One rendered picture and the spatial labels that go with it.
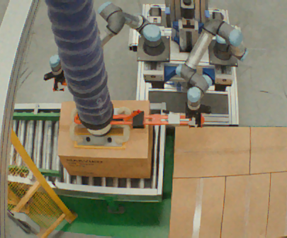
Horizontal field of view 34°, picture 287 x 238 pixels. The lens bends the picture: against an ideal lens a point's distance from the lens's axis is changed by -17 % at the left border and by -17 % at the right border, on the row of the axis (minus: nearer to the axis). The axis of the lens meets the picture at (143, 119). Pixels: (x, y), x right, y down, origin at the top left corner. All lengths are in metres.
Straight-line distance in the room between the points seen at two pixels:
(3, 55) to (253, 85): 3.63
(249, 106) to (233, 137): 0.79
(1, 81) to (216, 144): 2.75
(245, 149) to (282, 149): 0.36
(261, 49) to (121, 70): 1.41
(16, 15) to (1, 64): 0.19
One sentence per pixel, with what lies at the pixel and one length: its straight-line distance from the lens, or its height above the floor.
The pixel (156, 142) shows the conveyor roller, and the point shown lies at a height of 0.55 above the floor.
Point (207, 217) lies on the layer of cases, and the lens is 3.78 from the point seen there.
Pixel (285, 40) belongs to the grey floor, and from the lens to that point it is 5.25.
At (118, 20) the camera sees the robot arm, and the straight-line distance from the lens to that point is 3.23.
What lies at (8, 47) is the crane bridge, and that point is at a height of 3.05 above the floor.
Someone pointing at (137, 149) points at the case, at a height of 0.95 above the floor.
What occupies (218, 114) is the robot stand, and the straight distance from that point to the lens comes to 4.42.
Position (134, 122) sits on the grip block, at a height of 1.10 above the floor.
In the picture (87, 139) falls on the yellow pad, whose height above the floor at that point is 1.00.
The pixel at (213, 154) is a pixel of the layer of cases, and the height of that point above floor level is 0.54.
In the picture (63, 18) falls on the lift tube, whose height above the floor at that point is 2.40.
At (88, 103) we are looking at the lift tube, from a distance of 3.06.
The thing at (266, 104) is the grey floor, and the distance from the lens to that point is 4.78.
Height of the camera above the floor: 4.21
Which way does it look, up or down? 65 degrees down
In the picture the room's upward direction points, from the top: 8 degrees counter-clockwise
